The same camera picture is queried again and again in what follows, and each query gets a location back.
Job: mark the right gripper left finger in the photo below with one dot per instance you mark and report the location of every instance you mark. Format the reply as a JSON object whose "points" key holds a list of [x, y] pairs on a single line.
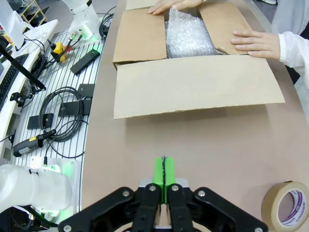
{"points": [[116, 207]]}

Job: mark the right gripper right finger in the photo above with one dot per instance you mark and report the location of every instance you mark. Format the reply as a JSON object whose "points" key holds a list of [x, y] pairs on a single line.
{"points": [[207, 207]]}

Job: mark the brown cardboard box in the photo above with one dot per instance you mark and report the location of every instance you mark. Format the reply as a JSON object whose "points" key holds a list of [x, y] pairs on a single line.
{"points": [[193, 84]]}

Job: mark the clear bubble wrap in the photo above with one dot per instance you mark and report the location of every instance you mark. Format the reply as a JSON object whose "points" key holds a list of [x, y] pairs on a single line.
{"points": [[188, 38]]}

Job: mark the person's left forearm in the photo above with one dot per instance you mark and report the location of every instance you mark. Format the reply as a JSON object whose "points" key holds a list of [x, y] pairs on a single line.
{"points": [[294, 50]]}

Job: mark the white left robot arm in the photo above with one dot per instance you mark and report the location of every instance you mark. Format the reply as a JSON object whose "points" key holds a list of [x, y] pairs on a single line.
{"points": [[79, 12]]}

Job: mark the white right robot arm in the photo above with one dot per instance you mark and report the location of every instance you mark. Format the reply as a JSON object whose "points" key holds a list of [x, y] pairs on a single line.
{"points": [[29, 186]]}

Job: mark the person's left hand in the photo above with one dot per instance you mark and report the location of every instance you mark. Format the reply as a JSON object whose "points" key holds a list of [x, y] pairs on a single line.
{"points": [[260, 44]]}

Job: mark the person's right hand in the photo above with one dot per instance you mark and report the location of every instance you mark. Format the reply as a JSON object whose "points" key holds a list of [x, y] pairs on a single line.
{"points": [[173, 4]]}

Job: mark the brown packing tape roll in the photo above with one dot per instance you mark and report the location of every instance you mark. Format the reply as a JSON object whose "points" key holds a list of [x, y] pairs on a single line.
{"points": [[272, 205]]}

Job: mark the small black metal plate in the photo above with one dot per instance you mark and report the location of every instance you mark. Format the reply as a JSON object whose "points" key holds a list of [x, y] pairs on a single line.
{"points": [[87, 107], [86, 90], [70, 110], [33, 122], [48, 120]]}

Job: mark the black grey handheld scanner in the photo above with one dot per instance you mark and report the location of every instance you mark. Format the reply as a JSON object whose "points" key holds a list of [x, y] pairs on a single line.
{"points": [[26, 146]]}

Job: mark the aluminium slotted platform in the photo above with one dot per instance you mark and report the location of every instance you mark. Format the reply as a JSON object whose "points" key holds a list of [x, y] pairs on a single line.
{"points": [[60, 77]]}

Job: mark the long black metal plate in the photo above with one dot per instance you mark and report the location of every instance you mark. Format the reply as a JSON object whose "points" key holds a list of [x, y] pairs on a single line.
{"points": [[85, 61]]}

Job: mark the black slanted pole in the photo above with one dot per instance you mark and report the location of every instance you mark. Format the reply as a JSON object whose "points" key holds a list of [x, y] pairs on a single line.
{"points": [[24, 71]]}

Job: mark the black keyboard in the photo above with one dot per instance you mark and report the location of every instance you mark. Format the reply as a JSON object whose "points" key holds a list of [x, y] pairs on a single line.
{"points": [[9, 77]]}

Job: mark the yellow emergency stop box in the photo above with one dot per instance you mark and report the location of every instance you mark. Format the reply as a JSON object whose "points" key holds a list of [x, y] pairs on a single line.
{"points": [[59, 48]]}

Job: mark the white curved operator desk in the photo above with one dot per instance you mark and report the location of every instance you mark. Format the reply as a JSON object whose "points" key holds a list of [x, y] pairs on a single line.
{"points": [[36, 29]]}

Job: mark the person in white coat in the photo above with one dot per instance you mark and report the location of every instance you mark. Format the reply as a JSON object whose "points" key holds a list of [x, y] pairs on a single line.
{"points": [[292, 14]]}

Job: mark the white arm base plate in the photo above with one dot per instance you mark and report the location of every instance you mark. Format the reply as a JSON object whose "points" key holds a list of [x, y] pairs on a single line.
{"points": [[70, 169], [83, 33]]}

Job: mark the small black mounted camera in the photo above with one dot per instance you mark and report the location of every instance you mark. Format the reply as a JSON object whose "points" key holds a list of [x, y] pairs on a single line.
{"points": [[15, 97]]}

